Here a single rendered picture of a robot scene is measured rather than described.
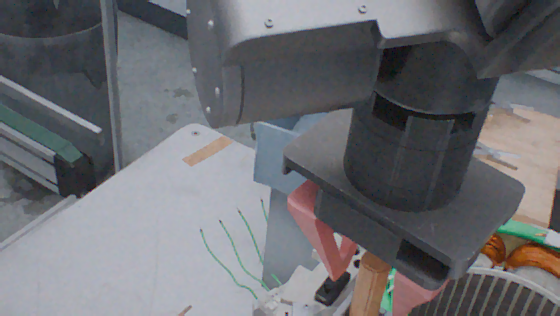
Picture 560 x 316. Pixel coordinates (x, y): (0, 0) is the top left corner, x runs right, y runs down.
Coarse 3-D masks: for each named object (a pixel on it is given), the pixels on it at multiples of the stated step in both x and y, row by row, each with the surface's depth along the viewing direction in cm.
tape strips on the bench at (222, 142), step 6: (222, 138) 118; (210, 144) 117; (216, 144) 117; (222, 144) 117; (228, 144) 117; (198, 150) 115; (204, 150) 116; (210, 150) 116; (216, 150) 116; (186, 156) 114; (192, 156) 114; (198, 156) 114; (204, 156) 114; (186, 162) 113; (192, 162) 113; (198, 162) 113
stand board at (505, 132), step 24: (504, 120) 79; (552, 120) 80; (504, 144) 76; (528, 144) 76; (552, 144) 76; (504, 168) 72; (528, 168) 73; (552, 168) 73; (528, 192) 70; (552, 192) 70; (528, 216) 67
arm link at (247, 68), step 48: (192, 0) 26; (240, 0) 22; (288, 0) 22; (336, 0) 22; (384, 0) 23; (432, 0) 23; (192, 48) 27; (240, 48) 22; (288, 48) 23; (336, 48) 24; (384, 48) 23; (480, 48) 23; (528, 48) 21; (240, 96) 24; (288, 96) 24; (336, 96) 25
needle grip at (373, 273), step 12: (360, 264) 38; (372, 264) 38; (384, 264) 38; (360, 276) 38; (372, 276) 38; (384, 276) 38; (360, 288) 39; (372, 288) 38; (384, 288) 39; (360, 300) 39; (372, 300) 39; (360, 312) 40; (372, 312) 40
